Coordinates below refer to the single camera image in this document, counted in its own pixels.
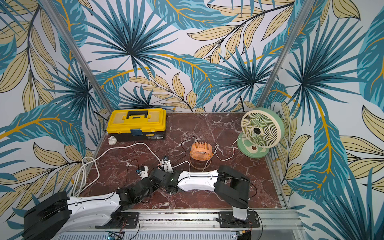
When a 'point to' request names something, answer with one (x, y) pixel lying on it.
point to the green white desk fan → (262, 129)
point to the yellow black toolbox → (134, 124)
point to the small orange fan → (201, 151)
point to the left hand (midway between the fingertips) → (162, 180)
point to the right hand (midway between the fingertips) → (164, 175)
